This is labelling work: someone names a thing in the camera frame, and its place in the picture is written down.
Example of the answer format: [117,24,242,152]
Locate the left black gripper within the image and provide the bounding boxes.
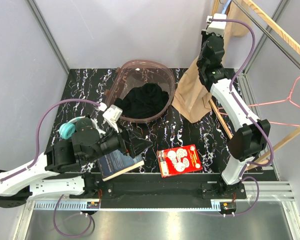
[85,120,153,164]

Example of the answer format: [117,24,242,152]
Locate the black t shirt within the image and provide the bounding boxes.
[114,83,169,119]

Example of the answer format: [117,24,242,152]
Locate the beige t shirt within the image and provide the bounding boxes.
[171,1,253,124]

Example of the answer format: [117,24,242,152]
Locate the pink wire hanger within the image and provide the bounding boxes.
[217,73,300,128]

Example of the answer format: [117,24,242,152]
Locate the blue hanger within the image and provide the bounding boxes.
[218,0,232,14]

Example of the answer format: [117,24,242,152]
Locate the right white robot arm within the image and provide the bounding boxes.
[196,30,271,199]

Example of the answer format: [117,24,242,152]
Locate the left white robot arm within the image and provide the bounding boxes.
[0,124,152,208]

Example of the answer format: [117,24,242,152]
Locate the dark blue book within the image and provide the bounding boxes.
[96,150,144,182]

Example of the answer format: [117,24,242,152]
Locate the red printed package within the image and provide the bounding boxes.
[156,144,203,178]

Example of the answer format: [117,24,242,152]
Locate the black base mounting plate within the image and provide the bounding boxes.
[69,172,251,210]

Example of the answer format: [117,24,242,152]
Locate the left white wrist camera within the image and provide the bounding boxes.
[102,104,123,133]

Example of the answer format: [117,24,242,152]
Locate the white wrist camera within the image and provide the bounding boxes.
[102,104,123,133]
[206,13,227,38]

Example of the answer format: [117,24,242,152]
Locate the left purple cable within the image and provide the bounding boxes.
[0,98,107,237]

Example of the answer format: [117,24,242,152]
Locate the purple cable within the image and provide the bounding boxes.
[197,18,275,216]
[0,98,107,237]

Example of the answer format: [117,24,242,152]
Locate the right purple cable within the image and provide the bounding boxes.
[197,18,275,216]

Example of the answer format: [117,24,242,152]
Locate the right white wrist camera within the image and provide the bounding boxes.
[206,13,227,38]

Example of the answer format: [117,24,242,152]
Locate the metal hanging rail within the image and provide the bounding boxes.
[232,0,300,70]

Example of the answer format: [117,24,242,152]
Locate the wooden clothes rack frame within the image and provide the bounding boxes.
[203,0,300,175]

